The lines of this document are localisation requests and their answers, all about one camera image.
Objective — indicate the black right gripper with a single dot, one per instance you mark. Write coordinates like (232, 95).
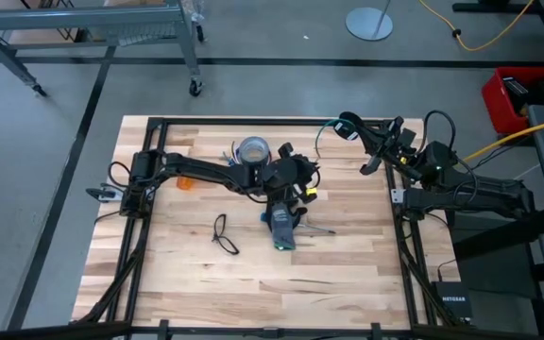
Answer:
(395, 148)

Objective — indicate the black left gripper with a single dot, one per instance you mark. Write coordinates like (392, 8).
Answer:
(282, 174)

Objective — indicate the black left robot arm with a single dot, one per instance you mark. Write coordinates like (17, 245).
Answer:
(196, 167)

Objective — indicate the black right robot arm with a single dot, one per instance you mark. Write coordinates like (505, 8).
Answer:
(470, 193)

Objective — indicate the grey and black work glove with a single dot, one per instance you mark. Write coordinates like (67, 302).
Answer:
(282, 229)

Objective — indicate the black-framed safety glasses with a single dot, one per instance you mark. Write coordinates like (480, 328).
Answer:
(219, 236)

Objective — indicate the orange block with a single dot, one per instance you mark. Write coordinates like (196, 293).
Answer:
(185, 183)

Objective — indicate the red plastic bin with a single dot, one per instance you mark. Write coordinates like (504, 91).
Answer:
(494, 104)

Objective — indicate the silver table clamp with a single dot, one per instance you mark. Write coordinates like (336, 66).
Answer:
(104, 193)

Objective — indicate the grey metal cart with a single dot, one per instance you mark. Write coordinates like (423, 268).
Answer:
(78, 19)

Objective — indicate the black duct tape roll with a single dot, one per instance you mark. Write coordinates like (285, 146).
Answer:
(253, 150)

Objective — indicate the black aluminium table frame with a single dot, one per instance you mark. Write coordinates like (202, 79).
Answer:
(272, 122)

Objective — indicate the black Netgear network switch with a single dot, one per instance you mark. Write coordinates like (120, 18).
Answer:
(452, 298)

